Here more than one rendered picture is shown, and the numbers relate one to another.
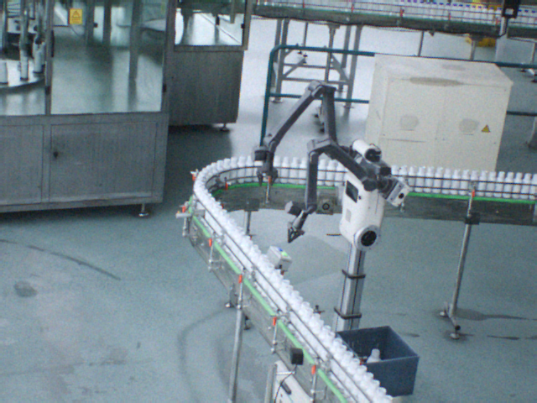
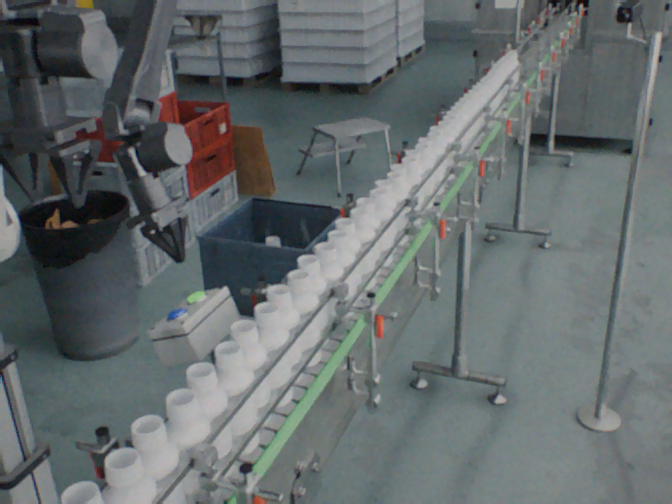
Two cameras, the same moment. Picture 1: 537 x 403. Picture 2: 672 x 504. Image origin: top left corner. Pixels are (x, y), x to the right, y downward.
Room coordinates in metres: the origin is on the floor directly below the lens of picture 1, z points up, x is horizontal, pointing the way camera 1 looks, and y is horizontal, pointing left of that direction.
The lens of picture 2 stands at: (5.83, 0.84, 1.68)
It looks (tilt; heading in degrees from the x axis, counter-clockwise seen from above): 25 degrees down; 228
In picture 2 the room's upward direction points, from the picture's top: 2 degrees counter-clockwise
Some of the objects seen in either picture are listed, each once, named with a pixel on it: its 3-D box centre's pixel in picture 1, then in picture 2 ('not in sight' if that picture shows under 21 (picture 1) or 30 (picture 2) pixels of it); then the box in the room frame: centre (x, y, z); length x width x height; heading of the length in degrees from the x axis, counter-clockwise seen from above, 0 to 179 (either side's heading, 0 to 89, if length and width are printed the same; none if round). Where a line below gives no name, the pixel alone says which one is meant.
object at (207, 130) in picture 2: not in sight; (180, 129); (3.58, -3.00, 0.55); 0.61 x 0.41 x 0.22; 28
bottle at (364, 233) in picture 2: (278, 290); (360, 249); (4.90, -0.10, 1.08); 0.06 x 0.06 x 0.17
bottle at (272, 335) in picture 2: (247, 255); (270, 355); (5.27, 0.07, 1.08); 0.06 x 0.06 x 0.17
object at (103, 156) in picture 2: not in sight; (117, 123); (4.17, -2.61, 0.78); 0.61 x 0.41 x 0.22; 32
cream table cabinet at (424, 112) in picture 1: (431, 131); not in sight; (9.33, -1.39, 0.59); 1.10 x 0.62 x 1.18; 97
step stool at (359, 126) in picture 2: not in sight; (343, 151); (2.45, -2.75, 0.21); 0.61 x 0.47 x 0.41; 79
